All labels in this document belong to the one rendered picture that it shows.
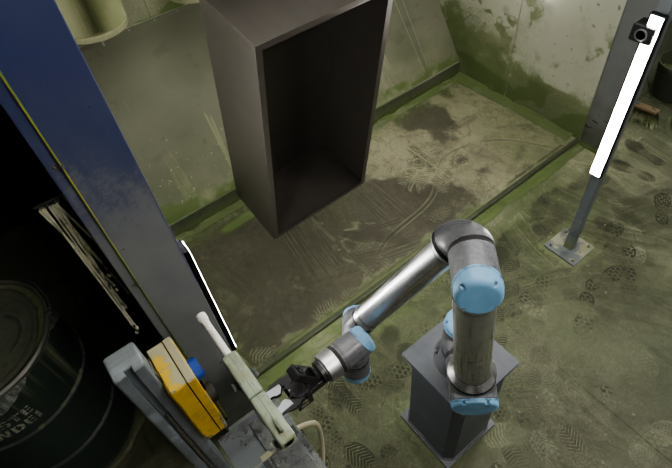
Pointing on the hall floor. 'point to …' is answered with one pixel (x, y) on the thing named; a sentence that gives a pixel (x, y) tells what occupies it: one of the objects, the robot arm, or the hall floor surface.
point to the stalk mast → (160, 406)
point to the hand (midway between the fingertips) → (262, 412)
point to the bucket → (661, 90)
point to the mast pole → (618, 138)
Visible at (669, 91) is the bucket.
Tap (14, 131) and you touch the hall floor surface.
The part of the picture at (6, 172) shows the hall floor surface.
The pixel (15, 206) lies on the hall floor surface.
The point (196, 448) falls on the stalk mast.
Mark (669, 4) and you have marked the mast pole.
